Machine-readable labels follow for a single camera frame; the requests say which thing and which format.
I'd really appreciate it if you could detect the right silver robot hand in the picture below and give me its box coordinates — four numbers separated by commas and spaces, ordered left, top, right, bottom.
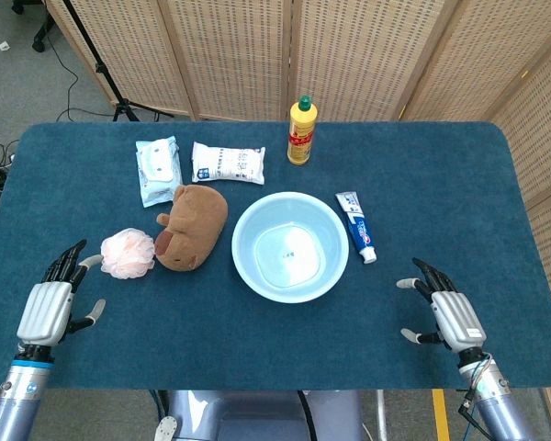
395, 256, 487, 354

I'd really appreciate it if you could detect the brown capybara plush toy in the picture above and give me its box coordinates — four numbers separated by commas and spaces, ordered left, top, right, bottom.
153, 184, 230, 271

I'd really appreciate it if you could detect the wicker folding screen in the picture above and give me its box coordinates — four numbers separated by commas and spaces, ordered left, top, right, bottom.
45, 0, 551, 441

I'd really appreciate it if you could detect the blue white toothpaste tube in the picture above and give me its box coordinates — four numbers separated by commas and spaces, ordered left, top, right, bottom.
334, 191, 378, 266

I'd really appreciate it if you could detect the dark blue table mat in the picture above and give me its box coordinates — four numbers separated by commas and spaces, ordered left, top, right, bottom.
0, 120, 551, 391

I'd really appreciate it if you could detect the yellow bottle green cap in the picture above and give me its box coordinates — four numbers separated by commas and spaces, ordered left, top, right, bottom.
287, 95, 318, 166

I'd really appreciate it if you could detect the black office chair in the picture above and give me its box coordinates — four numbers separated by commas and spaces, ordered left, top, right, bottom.
11, 0, 56, 52

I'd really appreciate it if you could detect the light blue plastic basin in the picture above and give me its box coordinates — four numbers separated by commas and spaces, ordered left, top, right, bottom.
231, 191, 351, 304

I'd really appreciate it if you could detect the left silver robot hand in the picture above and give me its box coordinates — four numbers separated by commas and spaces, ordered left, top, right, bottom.
16, 238, 107, 346

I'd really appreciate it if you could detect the blue-grey robot torso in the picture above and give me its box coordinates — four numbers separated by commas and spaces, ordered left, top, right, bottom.
153, 389, 366, 441

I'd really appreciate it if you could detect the light blue wipes pack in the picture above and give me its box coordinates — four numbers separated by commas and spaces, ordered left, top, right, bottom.
135, 135, 184, 209

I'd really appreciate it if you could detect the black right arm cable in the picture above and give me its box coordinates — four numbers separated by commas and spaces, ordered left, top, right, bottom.
458, 353, 495, 441

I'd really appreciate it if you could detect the black tripod stand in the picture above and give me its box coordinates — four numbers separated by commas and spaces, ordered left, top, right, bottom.
62, 0, 175, 123

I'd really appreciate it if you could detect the white plastic pack blue print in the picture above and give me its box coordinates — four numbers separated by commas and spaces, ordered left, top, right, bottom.
191, 141, 266, 186

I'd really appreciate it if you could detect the black floor cable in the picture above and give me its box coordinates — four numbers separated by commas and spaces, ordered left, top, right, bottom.
45, 31, 118, 121

